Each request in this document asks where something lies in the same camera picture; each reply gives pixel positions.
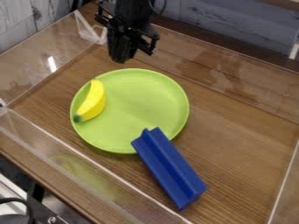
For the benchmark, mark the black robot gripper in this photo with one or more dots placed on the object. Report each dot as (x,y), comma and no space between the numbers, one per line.
(127,19)

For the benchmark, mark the yellow toy banana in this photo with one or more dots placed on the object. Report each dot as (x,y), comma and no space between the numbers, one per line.
(94,103)

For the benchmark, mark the green round plate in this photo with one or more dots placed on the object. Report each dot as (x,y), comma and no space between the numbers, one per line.
(144,100)

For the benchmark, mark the blue plastic block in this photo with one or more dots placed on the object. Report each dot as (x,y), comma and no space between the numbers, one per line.
(172,171)

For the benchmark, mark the clear acrylic enclosure wall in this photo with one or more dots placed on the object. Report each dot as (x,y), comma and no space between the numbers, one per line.
(240,139)

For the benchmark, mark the black metal table bracket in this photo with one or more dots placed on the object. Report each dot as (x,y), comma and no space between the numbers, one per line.
(43,214)

